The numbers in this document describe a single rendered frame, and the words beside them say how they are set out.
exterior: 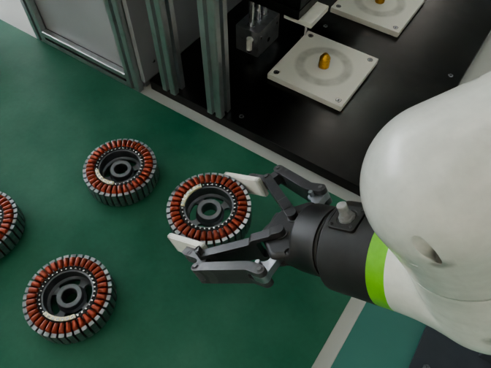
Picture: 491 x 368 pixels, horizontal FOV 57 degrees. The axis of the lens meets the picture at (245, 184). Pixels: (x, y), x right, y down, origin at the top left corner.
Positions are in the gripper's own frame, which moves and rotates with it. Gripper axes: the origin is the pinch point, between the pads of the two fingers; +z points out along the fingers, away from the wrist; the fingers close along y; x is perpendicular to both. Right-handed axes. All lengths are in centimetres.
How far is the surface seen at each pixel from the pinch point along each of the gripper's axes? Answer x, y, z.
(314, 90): 2.5, -31.8, 4.3
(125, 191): -4.0, 2.9, 14.1
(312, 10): -8.9, -38.6, 4.2
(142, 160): -5.0, -2.9, 15.8
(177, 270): 5.6, 7.2, 4.6
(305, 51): -0.9, -40.0, 10.1
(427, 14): 7, -66, -1
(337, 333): 17.4, 1.7, -14.6
